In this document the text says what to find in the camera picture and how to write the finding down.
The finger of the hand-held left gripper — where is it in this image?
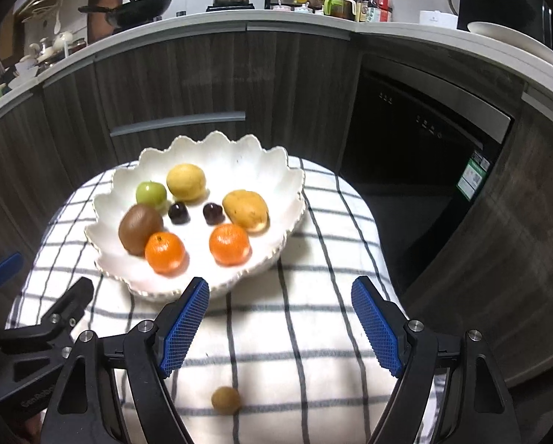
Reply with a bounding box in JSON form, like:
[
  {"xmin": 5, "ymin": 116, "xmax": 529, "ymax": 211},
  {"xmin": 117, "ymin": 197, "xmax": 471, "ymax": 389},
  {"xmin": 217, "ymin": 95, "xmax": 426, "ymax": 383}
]
[
  {"xmin": 0, "ymin": 253, "xmax": 24, "ymax": 293},
  {"xmin": 0, "ymin": 278, "xmax": 95, "ymax": 367}
]

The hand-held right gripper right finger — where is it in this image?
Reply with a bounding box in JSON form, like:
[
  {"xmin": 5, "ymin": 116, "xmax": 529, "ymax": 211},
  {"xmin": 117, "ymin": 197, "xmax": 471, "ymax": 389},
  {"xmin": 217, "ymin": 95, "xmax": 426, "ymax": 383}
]
[{"xmin": 351, "ymin": 276, "xmax": 522, "ymax": 444}]

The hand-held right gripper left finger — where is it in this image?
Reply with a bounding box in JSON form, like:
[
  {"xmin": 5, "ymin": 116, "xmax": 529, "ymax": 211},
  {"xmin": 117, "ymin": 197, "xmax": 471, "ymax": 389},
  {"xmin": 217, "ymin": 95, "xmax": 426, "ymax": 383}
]
[{"xmin": 40, "ymin": 276, "xmax": 211, "ymax": 444}]

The orange mandarin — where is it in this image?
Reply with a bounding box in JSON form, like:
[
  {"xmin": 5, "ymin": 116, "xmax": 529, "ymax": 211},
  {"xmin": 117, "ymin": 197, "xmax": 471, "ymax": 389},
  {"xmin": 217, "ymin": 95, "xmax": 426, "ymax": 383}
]
[
  {"xmin": 209, "ymin": 223, "xmax": 252, "ymax": 266},
  {"xmin": 144, "ymin": 232, "xmax": 187, "ymax": 275}
]

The brown kiwi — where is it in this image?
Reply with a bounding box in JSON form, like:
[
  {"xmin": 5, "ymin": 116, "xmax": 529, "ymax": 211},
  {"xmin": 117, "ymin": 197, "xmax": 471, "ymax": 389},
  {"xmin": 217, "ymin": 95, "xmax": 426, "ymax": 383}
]
[{"xmin": 118, "ymin": 203, "xmax": 165, "ymax": 256}]

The yellow mango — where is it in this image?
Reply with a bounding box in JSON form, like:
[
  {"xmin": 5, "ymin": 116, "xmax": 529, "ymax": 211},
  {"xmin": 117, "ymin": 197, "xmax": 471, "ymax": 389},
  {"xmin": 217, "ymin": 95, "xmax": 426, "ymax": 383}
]
[{"xmin": 222, "ymin": 189, "xmax": 270, "ymax": 233}]

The small green apple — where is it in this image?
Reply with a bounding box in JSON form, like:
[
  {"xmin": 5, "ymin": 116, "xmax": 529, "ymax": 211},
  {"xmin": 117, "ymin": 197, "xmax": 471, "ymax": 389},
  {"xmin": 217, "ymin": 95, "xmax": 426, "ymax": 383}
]
[{"xmin": 135, "ymin": 180, "xmax": 168, "ymax": 208}]

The yellow lemon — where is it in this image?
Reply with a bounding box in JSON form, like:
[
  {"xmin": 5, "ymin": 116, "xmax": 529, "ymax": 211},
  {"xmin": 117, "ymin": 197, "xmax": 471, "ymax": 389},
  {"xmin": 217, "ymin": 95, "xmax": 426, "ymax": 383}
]
[{"xmin": 166, "ymin": 163, "xmax": 208, "ymax": 203}]

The white scalloped bowl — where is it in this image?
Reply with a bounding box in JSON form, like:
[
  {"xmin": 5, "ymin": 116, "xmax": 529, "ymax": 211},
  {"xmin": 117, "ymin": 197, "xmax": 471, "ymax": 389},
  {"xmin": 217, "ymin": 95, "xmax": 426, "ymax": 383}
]
[{"xmin": 84, "ymin": 132, "xmax": 306, "ymax": 300}]

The small brown round fruit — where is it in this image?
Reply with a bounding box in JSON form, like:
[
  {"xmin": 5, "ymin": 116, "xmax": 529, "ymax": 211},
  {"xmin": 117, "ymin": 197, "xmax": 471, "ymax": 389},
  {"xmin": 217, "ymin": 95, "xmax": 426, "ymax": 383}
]
[{"xmin": 210, "ymin": 386, "xmax": 242, "ymax": 414}]

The white checkered cloth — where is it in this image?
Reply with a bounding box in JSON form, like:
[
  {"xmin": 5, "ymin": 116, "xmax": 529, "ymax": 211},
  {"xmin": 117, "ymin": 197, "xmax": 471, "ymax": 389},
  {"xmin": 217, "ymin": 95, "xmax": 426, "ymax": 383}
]
[{"xmin": 6, "ymin": 155, "xmax": 439, "ymax": 444}]

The dark red cherry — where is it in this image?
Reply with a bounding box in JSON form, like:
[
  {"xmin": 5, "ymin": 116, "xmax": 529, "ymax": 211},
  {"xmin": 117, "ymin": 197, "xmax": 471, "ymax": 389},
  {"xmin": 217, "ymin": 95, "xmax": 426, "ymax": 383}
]
[
  {"xmin": 203, "ymin": 202, "xmax": 225, "ymax": 226},
  {"xmin": 168, "ymin": 202, "xmax": 191, "ymax": 225}
]

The black built-in dishwasher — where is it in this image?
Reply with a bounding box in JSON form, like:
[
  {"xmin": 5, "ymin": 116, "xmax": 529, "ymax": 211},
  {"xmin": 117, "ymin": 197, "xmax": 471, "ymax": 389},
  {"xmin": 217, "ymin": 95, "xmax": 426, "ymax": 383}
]
[{"xmin": 338, "ymin": 53, "xmax": 513, "ymax": 297}]

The green energy label sticker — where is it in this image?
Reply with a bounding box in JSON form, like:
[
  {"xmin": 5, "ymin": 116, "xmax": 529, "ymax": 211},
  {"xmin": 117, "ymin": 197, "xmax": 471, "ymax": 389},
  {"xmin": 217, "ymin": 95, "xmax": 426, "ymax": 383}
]
[{"xmin": 456, "ymin": 149, "xmax": 491, "ymax": 202}]

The black wok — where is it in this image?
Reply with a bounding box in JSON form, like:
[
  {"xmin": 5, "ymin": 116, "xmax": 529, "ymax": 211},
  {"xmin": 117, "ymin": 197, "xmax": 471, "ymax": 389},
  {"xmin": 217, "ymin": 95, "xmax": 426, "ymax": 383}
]
[{"xmin": 77, "ymin": 0, "xmax": 172, "ymax": 28}]

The white box appliance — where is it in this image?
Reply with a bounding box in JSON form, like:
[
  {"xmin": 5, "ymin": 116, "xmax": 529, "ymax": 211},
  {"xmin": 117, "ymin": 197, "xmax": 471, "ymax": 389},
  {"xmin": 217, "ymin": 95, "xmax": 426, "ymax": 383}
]
[{"xmin": 419, "ymin": 9, "xmax": 459, "ymax": 28}]

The white plate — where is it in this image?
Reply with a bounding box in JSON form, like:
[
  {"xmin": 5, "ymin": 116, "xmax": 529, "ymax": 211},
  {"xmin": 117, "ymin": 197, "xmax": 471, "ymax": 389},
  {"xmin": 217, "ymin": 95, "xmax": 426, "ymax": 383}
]
[{"xmin": 467, "ymin": 21, "xmax": 553, "ymax": 63}]

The green-lidded oil jug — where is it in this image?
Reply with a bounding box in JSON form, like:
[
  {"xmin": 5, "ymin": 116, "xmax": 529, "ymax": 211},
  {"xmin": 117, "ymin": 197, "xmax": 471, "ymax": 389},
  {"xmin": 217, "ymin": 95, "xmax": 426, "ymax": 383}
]
[{"xmin": 323, "ymin": 0, "xmax": 355, "ymax": 20}]

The black portable cooktop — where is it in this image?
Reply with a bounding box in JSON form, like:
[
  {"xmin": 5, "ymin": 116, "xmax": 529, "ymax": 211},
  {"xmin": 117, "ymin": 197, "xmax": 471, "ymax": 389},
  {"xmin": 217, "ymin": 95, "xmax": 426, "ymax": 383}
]
[{"xmin": 205, "ymin": 2, "xmax": 256, "ymax": 12}]

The black microwave oven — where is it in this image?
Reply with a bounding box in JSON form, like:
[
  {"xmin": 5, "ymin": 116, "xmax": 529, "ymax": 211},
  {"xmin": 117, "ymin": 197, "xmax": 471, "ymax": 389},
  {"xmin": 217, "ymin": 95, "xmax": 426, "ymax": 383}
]
[{"xmin": 456, "ymin": 0, "xmax": 553, "ymax": 56}]

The grey drawer handle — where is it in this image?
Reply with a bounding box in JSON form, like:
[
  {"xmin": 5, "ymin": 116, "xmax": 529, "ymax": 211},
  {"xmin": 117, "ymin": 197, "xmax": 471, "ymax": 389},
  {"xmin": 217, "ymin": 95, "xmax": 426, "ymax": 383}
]
[{"xmin": 110, "ymin": 111, "xmax": 246, "ymax": 137}]

